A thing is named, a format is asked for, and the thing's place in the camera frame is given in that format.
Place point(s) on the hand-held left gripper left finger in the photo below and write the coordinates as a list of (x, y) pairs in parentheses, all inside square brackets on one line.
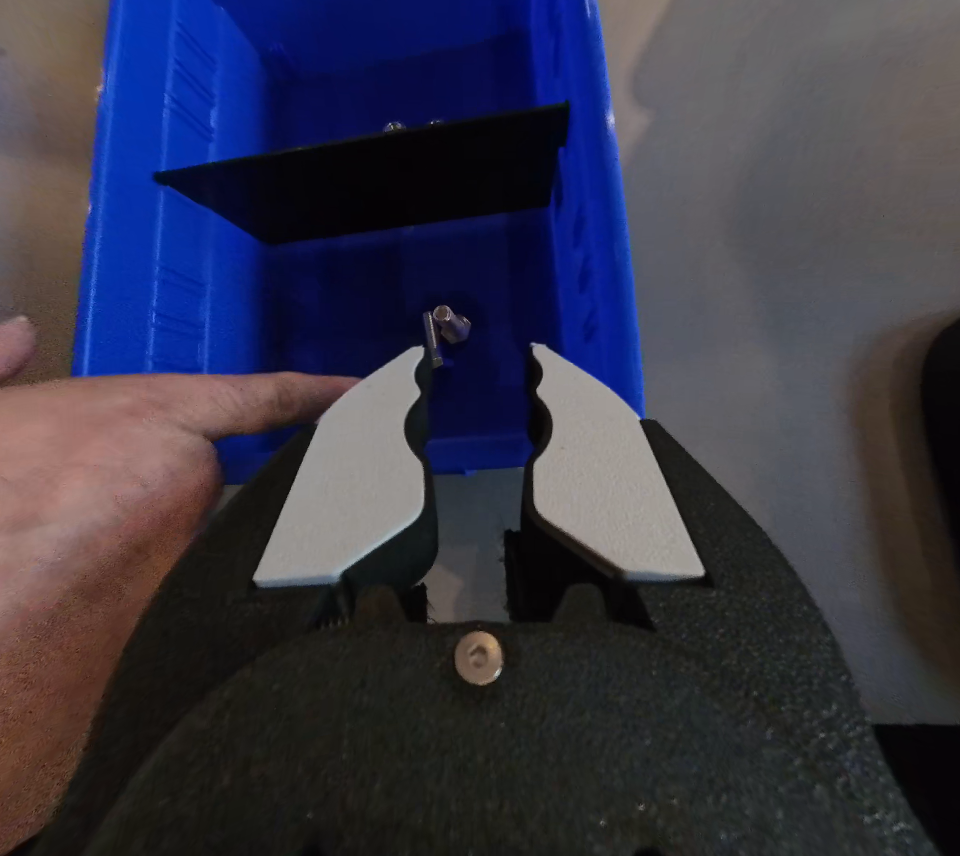
[(352, 488)]

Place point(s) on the blue plastic bin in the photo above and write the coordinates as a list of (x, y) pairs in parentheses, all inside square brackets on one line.
[(187, 271)]

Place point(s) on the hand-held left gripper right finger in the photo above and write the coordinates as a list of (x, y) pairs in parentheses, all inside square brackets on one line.
[(607, 488)]

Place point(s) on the black bin divider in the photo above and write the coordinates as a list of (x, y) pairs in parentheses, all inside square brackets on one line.
[(375, 188)]

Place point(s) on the silver hex bolt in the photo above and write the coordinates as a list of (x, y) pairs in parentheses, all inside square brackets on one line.
[(433, 346), (394, 126), (448, 323)]

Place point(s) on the person's left hand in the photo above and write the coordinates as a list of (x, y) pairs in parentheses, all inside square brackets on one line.
[(97, 496)]

